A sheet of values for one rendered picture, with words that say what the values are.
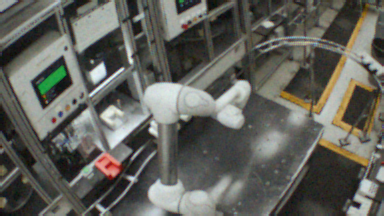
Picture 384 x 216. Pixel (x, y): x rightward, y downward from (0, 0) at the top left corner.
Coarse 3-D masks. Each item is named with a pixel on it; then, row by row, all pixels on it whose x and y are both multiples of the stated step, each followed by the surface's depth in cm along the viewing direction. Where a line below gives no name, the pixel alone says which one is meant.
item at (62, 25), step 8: (120, 0) 168; (56, 8) 135; (56, 16) 138; (128, 16) 179; (64, 24) 144; (64, 32) 147; (128, 32) 185; (72, 48) 156; (136, 56) 199; (136, 64) 203; (80, 72) 167; (136, 72) 205; (144, 88) 216; (88, 96) 179; (88, 104) 181; (144, 104) 223; (144, 112) 230; (96, 128) 193; (104, 136) 201; (104, 144) 203
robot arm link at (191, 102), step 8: (184, 88) 155; (192, 88) 155; (184, 96) 150; (192, 96) 148; (200, 96) 148; (208, 96) 154; (184, 104) 149; (192, 104) 148; (200, 104) 149; (208, 104) 153; (184, 112) 155; (192, 112) 151; (200, 112) 152; (208, 112) 157
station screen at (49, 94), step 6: (60, 66) 150; (48, 72) 145; (54, 72) 148; (66, 72) 155; (42, 78) 142; (66, 78) 157; (36, 84) 140; (54, 84) 151; (60, 84) 154; (66, 84) 158; (48, 90) 149; (54, 90) 152; (60, 90) 156; (42, 96) 146; (48, 96) 150; (54, 96) 154; (48, 102) 151
